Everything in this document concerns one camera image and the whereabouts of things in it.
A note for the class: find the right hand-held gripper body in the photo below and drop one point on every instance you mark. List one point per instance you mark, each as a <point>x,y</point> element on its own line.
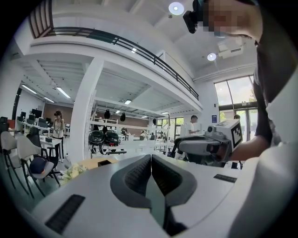
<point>236,134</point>

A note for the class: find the person's head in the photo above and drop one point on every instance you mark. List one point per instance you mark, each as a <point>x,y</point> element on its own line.
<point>228,21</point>

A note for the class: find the round wooden side table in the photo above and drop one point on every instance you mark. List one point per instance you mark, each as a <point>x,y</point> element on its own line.
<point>93,161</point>

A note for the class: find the person's right hand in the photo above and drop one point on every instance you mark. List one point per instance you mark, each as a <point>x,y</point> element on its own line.
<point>223,152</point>

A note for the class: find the right gripper mounted camera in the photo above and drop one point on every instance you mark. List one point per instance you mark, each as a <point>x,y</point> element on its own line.
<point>213,130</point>

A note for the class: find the person's black printed shirt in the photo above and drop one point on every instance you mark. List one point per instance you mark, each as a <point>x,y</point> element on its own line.
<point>279,46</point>

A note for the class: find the pale artificial flower bouquet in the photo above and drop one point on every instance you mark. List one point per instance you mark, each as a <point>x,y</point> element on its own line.
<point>74,170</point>

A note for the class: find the white ceiling air conditioner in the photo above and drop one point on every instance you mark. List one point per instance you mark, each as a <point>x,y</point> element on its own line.
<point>230,50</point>

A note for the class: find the black mezzanine railing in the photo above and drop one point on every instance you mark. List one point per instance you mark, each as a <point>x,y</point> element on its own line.
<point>139,50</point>

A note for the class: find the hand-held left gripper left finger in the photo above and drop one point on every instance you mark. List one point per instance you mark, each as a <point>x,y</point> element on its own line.
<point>93,197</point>

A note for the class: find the beige chair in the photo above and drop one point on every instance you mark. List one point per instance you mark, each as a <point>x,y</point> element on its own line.
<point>28,148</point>
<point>8,144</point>

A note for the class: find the person's right forearm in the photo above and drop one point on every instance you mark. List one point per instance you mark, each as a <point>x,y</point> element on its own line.
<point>251,146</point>

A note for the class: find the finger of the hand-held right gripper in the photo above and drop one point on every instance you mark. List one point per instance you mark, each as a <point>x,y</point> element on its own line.
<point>195,138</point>
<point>195,147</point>

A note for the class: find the white metal shelving rack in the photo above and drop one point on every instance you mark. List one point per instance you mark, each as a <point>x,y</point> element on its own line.
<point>130,130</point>

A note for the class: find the black office chair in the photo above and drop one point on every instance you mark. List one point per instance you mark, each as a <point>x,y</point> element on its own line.
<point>35,137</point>

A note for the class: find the black tissue box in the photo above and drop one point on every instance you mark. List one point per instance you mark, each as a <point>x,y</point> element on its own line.
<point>49,139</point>

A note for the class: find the office desks with monitors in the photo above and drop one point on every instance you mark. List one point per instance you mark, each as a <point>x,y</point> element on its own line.
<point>32,118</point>

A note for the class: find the black head-worn camera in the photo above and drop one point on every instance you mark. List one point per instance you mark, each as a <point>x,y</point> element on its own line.
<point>192,18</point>

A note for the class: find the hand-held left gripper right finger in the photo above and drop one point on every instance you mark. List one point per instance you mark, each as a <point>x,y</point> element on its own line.
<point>205,193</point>

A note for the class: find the round ceiling light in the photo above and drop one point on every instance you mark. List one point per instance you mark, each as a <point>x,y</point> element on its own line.
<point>211,57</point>
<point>176,8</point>

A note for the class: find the ceiling tube light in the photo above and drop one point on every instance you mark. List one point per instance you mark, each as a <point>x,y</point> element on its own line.
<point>63,92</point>
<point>29,89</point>

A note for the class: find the navy cap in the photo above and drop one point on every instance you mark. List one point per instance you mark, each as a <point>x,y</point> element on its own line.
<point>38,165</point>

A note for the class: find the black hanging bag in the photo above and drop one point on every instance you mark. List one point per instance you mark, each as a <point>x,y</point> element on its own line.
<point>107,114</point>
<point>122,117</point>

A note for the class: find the glass entrance door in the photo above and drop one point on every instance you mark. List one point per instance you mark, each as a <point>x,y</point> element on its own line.
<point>232,104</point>

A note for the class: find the black helmet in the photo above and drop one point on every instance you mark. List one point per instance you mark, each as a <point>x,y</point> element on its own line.
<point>113,138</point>
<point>96,137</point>

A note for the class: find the white desk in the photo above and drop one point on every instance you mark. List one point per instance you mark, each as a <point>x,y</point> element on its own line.
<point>51,142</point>

